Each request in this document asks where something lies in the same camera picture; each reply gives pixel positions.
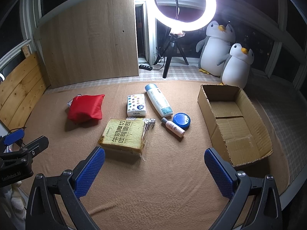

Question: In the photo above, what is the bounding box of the packaged toast bread loaf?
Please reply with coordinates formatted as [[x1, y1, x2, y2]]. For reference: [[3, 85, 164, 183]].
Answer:
[[98, 117, 151, 156]]

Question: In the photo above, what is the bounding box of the red fabric pouch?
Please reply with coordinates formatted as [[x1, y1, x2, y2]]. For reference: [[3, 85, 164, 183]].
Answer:
[[68, 94, 105, 124]]

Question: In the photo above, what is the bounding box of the small silver tube package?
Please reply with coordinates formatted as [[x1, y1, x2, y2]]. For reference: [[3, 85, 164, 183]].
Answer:
[[142, 118, 156, 140]]

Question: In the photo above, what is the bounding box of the small pink bottle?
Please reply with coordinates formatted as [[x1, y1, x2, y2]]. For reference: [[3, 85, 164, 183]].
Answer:
[[161, 117, 185, 138]]

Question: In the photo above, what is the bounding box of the blue round cream jar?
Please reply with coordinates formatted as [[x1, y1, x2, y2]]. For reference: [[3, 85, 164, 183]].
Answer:
[[172, 113, 191, 130]]

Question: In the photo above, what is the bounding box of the white patterned tissue pack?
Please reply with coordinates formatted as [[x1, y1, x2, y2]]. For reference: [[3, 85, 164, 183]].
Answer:
[[126, 94, 147, 117]]

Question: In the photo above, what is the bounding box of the white blue lotion bottle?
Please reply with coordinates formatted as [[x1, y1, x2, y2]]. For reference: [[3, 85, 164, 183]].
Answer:
[[145, 84, 173, 117]]

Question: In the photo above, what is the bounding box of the pine wood headboard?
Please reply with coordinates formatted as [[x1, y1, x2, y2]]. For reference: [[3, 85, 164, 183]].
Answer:
[[1, 52, 50, 130]]

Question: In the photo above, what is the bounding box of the brown cardboard box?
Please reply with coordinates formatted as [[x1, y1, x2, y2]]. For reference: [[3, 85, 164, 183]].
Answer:
[[197, 84, 273, 167]]

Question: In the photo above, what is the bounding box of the small penguin plush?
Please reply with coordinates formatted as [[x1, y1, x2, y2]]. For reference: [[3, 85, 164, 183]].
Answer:
[[218, 43, 254, 89]]

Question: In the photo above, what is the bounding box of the light wood cabinet panel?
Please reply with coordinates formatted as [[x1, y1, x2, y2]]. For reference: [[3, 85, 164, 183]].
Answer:
[[40, 0, 138, 88]]

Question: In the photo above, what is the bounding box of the black power strip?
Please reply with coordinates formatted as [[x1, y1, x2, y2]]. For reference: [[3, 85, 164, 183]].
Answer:
[[139, 64, 153, 71]]

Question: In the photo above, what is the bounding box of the large penguin plush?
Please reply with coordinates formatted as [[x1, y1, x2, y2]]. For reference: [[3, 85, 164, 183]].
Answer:
[[196, 21, 236, 76]]

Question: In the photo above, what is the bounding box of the white ring light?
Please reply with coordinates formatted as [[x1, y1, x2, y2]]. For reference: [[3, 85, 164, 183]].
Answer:
[[146, 0, 216, 31]]

